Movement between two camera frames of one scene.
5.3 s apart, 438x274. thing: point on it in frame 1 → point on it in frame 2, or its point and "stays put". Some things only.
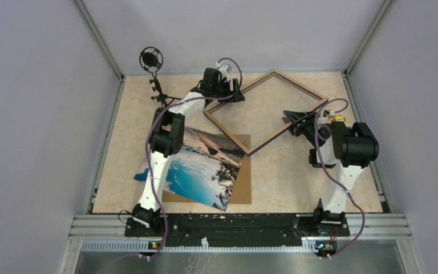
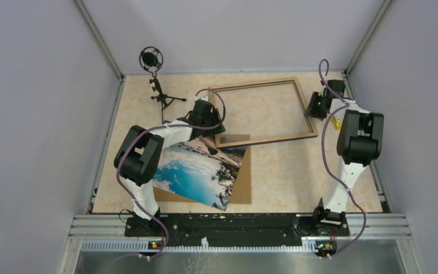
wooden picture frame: [241, 146] → [218, 144]
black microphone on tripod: [151, 59] stays put
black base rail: [238, 230] stays put
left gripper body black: [222, 87] → [214, 118]
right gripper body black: [310, 122] → [314, 108]
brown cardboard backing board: [241, 193] stays put
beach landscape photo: [206, 170] stays put
